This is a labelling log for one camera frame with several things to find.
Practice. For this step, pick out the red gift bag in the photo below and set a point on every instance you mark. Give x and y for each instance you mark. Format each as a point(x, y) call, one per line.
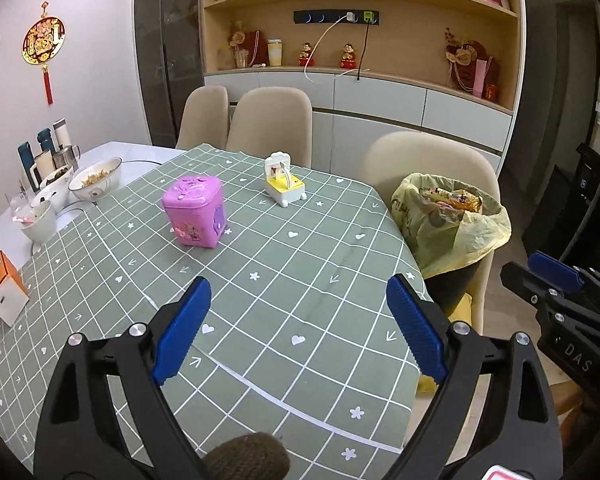
point(253, 47)

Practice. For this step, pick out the grey sideboard cabinet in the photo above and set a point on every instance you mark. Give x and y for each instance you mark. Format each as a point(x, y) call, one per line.
point(380, 105)

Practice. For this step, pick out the yellow stool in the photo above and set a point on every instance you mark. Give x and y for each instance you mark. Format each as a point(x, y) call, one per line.
point(460, 310)

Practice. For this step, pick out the patterned bowl with food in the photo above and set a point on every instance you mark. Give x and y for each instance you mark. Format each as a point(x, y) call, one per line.
point(95, 182)

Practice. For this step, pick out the white mug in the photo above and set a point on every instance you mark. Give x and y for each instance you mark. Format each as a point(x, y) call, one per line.
point(41, 170)

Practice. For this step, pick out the yellow plastic bag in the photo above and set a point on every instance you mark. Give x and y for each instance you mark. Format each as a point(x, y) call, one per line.
point(480, 237)

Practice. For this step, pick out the white charger plug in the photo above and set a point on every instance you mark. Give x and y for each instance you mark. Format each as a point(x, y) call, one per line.
point(351, 17)

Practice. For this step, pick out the white yellow toy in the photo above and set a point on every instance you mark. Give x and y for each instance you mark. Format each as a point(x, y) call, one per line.
point(285, 190)

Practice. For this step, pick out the white bottle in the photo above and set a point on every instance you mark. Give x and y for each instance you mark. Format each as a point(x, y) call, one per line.
point(61, 132)

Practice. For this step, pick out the pink card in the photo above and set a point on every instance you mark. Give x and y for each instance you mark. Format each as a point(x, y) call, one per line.
point(481, 77)

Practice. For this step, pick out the brown knitted cloth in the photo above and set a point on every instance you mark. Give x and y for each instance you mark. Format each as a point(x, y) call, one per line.
point(247, 460)

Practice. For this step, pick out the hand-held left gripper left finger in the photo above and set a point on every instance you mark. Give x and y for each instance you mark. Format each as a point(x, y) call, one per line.
point(180, 330)

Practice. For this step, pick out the narrow beige chair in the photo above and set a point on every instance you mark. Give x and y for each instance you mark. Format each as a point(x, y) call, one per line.
point(202, 115)

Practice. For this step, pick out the red gold wall ornament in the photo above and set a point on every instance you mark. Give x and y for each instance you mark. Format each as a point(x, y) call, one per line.
point(42, 42)

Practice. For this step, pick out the teal bottle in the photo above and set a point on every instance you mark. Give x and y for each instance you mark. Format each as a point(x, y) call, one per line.
point(46, 140)
point(25, 157)

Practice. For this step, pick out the dark glass cabinet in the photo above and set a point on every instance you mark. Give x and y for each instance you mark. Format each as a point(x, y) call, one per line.
point(170, 50)

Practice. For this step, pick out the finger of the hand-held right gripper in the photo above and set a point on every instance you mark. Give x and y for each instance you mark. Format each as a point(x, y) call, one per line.
point(530, 285)
point(555, 270)

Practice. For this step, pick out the purple plastic box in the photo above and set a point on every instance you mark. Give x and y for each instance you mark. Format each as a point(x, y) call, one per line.
point(192, 210)

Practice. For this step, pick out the dried flower bouquet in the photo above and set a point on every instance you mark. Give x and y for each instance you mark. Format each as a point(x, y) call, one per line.
point(237, 40)

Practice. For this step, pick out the cream tumbler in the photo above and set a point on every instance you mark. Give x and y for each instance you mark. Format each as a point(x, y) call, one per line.
point(274, 52)

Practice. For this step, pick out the small red box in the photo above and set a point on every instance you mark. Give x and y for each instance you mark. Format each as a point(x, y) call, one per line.
point(491, 93)

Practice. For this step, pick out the steel mug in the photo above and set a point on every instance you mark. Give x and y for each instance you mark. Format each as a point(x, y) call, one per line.
point(65, 159)

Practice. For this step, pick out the wooden wall shelf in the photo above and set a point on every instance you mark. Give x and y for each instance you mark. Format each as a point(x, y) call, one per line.
point(415, 45)

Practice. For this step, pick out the black power strip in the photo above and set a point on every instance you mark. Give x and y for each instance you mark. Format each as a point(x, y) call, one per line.
point(320, 17)

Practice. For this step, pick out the green charger plug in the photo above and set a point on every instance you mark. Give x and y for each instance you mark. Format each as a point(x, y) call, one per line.
point(369, 16)

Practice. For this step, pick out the red gold figurine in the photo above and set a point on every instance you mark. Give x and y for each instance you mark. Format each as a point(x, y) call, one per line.
point(306, 55)
point(348, 57)

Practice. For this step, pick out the black equipment stand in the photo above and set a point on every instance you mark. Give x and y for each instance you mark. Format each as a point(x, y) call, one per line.
point(591, 175)

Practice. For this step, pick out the green checked tablecloth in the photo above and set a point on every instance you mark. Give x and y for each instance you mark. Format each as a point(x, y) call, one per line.
point(280, 310)

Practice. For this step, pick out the pink spoon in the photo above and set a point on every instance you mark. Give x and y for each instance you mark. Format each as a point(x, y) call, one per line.
point(25, 219)

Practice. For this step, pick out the white bowl with dark food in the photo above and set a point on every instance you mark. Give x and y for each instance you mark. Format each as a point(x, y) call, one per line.
point(55, 187)

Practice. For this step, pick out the red bouquet with pearls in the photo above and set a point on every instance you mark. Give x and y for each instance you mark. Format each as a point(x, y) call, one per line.
point(462, 60)

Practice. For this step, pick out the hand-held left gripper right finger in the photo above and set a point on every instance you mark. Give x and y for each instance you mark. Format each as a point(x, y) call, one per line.
point(420, 330)

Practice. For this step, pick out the orange white tissue box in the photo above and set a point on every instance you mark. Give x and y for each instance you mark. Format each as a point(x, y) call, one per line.
point(7, 300)

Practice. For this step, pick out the small white bowl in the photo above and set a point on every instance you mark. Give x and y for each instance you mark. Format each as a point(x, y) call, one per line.
point(39, 225)

